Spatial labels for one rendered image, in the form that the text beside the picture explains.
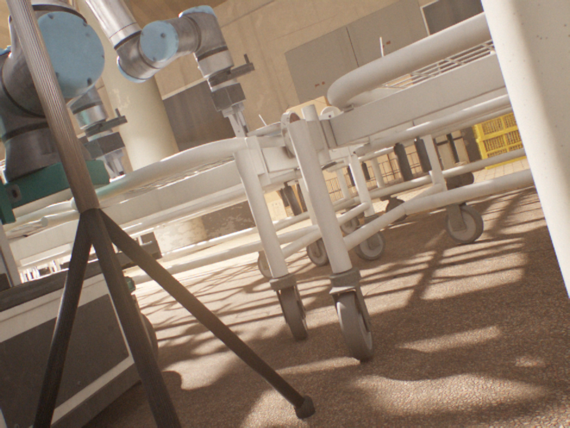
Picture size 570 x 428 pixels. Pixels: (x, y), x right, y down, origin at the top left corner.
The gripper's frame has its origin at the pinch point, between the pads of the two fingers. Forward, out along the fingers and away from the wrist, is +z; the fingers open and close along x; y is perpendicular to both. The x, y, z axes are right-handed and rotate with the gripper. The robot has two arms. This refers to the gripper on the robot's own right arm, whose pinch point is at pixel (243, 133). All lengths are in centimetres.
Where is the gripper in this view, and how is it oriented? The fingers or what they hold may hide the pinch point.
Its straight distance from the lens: 147.5
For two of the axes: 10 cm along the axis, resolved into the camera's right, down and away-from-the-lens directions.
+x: -2.3, 3.2, -9.2
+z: 3.5, 9.1, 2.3
